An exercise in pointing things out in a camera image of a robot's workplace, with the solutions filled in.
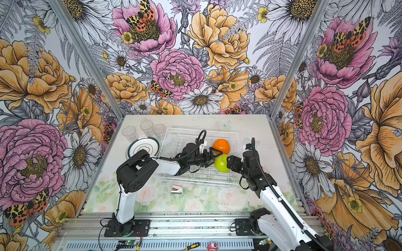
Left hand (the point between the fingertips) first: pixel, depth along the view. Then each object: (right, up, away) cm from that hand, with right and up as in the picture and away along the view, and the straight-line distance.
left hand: (220, 160), depth 88 cm
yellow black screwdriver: (-14, -34, -19) cm, 42 cm away
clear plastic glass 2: (-49, +19, +23) cm, 58 cm away
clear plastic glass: (-59, +15, +19) cm, 64 cm away
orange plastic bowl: (+2, +8, +9) cm, 12 cm away
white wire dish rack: (-29, +10, +16) cm, 35 cm away
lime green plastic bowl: (0, -2, -1) cm, 2 cm away
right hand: (+6, -1, -6) cm, 9 cm away
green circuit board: (-42, -34, -18) cm, 57 cm away
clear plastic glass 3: (-40, +16, +20) cm, 47 cm away
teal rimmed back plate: (-46, +8, +14) cm, 49 cm away
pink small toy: (-5, -31, -23) cm, 39 cm away
